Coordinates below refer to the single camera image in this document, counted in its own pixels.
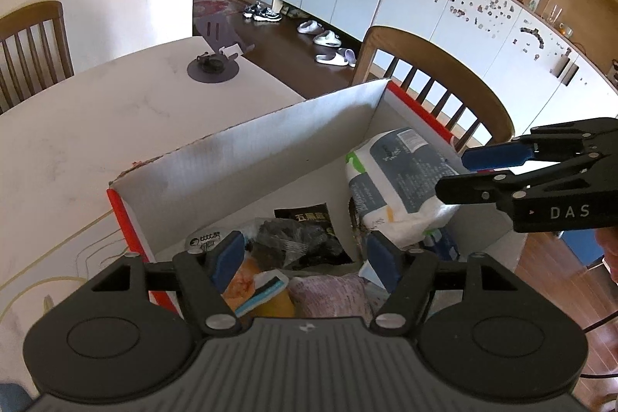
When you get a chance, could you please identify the blue white box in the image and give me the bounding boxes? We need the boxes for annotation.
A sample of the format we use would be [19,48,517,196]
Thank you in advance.
[425,224,462,261]

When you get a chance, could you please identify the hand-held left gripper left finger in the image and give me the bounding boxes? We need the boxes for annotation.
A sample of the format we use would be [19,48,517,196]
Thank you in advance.
[89,231,246,336]

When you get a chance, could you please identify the blue stool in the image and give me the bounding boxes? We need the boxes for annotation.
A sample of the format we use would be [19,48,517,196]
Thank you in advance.
[562,229,604,268]

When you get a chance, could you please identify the red cardboard box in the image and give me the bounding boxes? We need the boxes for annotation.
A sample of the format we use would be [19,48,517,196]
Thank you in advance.
[107,78,529,311]

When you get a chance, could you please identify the pink snack packet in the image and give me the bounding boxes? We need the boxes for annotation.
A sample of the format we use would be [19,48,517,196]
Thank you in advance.
[288,274,375,321]

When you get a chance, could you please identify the black cable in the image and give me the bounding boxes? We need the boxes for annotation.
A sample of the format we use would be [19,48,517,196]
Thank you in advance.
[582,308,618,381]

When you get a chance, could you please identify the white marble desktop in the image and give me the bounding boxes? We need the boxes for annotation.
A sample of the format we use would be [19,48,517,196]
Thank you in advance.
[0,36,310,326]

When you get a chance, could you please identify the patterned door mat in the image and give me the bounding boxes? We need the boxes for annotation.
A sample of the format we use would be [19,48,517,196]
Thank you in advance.
[193,0,237,18]

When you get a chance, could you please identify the black phone stand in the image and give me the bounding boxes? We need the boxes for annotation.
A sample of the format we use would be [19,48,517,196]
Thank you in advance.
[187,19,255,83]

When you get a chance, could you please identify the blue koi printed table mat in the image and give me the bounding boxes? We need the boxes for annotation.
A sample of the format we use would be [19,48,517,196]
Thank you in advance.
[0,204,155,326]

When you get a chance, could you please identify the white grey wet wipes pack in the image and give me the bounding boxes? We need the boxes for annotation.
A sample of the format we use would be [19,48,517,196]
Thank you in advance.
[344,127,474,249]

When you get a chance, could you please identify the dark item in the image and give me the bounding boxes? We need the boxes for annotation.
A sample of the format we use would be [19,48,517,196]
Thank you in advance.
[241,216,358,270]

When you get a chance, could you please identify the person's right hand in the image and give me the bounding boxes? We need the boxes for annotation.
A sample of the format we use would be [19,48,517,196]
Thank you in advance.
[596,229,618,285]

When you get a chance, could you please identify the yellow packet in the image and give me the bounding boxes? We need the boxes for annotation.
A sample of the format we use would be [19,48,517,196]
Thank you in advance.
[251,291,295,319]

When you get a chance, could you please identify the black snack packet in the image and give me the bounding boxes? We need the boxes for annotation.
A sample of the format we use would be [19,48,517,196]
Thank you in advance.
[274,202,339,244]

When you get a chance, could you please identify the wooden dining chair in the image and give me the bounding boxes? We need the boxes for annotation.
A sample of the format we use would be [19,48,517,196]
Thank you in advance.
[350,26,515,152]
[0,1,75,116]

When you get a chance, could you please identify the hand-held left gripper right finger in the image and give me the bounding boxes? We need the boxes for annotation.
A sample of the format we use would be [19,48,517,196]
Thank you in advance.
[367,231,525,336]

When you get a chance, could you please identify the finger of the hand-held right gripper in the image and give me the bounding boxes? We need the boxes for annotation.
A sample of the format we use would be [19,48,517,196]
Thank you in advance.
[435,149,618,205]
[461,117,618,171]

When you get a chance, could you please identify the white snack packet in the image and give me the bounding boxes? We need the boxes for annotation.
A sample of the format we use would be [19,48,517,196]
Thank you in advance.
[185,226,290,314]

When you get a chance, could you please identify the white wooden wall cabinet unit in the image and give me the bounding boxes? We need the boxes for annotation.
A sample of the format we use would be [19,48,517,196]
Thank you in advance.
[234,0,618,142]

